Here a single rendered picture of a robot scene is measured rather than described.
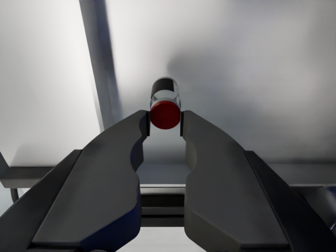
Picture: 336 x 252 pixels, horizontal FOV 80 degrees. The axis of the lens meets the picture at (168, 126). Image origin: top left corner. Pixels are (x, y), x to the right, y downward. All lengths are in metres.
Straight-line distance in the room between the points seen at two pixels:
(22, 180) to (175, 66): 0.23
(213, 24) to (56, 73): 0.15
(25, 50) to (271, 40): 0.22
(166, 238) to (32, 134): 0.27
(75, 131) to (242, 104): 0.19
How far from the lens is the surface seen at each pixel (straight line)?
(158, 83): 0.15
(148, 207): 0.30
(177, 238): 0.40
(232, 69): 0.21
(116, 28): 0.19
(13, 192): 1.89
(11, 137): 0.30
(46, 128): 0.26
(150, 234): 0.39
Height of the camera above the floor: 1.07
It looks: 57 degrees down
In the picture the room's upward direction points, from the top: 179 degrees clockwise
